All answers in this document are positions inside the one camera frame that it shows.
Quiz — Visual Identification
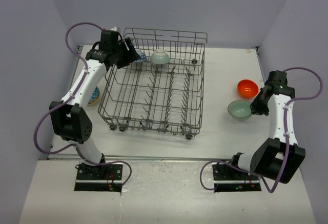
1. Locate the mint green flower bowl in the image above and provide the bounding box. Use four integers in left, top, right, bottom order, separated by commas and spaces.
227, 100, 252, 121

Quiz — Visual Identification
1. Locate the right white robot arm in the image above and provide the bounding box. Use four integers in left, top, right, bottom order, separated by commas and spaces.
229, 70, 305, 184

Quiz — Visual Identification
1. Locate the orange bowl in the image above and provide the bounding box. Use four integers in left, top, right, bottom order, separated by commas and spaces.
237, 79, 259, 99

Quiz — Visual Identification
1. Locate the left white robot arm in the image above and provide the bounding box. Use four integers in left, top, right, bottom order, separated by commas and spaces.
49, 30, 139, 179

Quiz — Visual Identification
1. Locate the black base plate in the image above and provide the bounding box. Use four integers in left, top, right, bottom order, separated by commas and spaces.
212, 160, 261, 193
74, 163, 123, 193

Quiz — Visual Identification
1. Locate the grey wire dish rack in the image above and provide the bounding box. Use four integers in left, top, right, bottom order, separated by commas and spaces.
98, 28, 208, 139

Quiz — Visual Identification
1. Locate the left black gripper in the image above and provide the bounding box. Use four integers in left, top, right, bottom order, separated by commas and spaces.
112, 37, 140, 69

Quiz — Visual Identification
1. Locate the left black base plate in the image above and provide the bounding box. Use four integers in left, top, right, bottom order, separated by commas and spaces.
74, 163, 123, 193

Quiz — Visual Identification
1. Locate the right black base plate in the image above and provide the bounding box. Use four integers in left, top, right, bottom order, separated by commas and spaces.
212, 160, 261, 193

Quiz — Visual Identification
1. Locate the pale blue dotted bowl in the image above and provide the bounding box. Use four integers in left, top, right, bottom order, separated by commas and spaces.
150, 49, 170, 65

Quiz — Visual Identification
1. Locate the blue zigzag patterned bowl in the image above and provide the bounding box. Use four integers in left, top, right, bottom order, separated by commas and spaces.
134, 49, 148, 63

